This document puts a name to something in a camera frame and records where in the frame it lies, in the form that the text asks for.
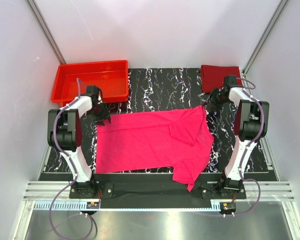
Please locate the aluminium frame post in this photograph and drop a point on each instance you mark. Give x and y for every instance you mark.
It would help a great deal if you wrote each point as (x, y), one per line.
(279, 10)
(34, 8)

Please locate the red plastic bin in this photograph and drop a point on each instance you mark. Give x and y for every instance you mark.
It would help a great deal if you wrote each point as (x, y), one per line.
(110, 76)

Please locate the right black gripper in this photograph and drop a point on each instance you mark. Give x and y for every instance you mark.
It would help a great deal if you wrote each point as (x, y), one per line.
(211, 100)

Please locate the folded dark red t-shirt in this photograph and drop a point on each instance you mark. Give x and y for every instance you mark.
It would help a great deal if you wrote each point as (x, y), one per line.
(213, 76)

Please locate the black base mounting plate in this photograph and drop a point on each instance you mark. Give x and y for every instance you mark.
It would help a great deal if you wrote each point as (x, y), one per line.
(92, 191)

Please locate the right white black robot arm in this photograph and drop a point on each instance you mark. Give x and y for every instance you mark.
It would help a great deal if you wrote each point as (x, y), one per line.
(250, 125)

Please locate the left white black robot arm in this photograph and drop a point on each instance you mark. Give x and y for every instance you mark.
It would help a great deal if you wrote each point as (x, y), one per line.
(64, 130)

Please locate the bright pink t-shirt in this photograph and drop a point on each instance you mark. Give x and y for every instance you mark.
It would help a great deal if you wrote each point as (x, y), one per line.
(177, 138)

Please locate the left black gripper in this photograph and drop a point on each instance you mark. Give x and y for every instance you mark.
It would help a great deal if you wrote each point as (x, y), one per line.
(105, 116)

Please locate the left aluminium frame post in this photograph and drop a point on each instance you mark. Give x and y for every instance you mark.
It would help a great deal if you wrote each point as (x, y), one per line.
(34, 8)

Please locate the white slotted cable duct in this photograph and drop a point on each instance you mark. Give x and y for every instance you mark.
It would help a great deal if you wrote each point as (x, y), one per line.
(90, 206)

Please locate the right aluminium frame post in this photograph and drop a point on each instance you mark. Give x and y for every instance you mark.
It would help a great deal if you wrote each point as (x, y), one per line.
(279, 10)

